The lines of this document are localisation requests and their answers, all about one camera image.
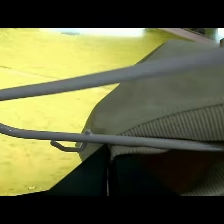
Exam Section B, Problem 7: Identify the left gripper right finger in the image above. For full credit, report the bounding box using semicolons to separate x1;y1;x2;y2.
107;155;179;197

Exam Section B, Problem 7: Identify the beige long-sleeved shirt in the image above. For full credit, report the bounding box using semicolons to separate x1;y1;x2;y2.
79;39;224;197

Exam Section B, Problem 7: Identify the grey clothes hanger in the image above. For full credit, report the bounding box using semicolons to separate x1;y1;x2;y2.
0;49;224;154

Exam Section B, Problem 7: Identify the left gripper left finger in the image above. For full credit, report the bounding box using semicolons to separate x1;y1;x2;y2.
45;144;110;197

